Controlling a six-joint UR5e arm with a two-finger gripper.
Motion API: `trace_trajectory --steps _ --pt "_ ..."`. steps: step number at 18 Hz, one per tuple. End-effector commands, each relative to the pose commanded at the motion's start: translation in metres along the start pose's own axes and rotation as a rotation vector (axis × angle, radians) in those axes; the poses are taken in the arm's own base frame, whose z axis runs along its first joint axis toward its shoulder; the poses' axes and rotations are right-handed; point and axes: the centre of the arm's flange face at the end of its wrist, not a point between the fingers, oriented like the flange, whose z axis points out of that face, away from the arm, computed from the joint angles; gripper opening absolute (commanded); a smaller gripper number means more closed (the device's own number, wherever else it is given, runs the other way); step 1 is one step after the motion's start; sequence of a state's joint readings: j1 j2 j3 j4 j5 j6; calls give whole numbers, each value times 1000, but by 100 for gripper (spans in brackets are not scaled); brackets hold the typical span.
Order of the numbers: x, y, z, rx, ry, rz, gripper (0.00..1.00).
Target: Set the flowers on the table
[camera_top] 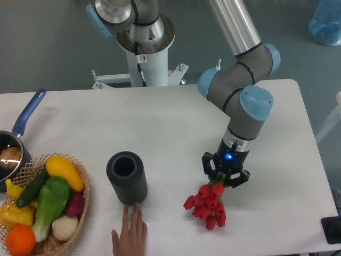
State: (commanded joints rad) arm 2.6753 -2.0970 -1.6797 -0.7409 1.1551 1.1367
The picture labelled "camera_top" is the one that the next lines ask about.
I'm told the yellow squash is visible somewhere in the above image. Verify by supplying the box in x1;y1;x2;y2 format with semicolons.
46;156;85;192

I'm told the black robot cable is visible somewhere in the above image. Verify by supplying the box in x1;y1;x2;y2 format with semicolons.
133;42;148;87

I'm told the purple radish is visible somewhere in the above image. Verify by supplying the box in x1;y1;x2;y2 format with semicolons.
65;192;85;217

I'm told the green cucumber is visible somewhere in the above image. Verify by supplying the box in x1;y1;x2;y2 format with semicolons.
16;169;50;208

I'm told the green bok choy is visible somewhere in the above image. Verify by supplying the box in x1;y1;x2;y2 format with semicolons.
31;177;70;243

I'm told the brown bread in pan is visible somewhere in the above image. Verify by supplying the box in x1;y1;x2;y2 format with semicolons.
1;147;21;170

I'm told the white garlic bulb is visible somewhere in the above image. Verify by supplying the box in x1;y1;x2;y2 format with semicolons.
52;215;78;241

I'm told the black device at edge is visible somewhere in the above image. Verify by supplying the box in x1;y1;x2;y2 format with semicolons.
321;216;341;244

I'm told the yellow banana pepper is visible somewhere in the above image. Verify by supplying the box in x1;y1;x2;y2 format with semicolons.
5;179;37;210

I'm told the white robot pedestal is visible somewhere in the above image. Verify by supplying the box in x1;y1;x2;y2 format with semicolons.
91;13;223;90

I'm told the blue handled saucepan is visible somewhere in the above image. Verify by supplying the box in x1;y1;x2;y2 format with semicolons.
1;89;46;193

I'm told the dark grey ribbed vase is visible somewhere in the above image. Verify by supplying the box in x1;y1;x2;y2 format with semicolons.
106;151;148;205

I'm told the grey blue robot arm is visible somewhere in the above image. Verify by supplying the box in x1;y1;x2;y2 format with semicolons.
86;1;280;187

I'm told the wicker basket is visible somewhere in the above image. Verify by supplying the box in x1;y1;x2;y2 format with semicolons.
0;152;91;256

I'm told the bare human hand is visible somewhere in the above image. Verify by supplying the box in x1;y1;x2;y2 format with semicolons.
111;203;147;255

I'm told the red tulip bouquet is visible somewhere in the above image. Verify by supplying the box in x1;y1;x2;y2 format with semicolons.
183;172;226;230

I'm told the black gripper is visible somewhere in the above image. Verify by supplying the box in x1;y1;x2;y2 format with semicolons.
201;140;250;188

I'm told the white frame right edge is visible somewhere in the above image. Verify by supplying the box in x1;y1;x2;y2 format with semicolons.
315;91;340;143

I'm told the yellow pumpkin gourd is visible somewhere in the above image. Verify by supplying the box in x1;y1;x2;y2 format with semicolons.
1;203;35;229

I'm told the orange fruit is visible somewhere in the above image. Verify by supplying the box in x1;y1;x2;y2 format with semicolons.
5;225;36;255

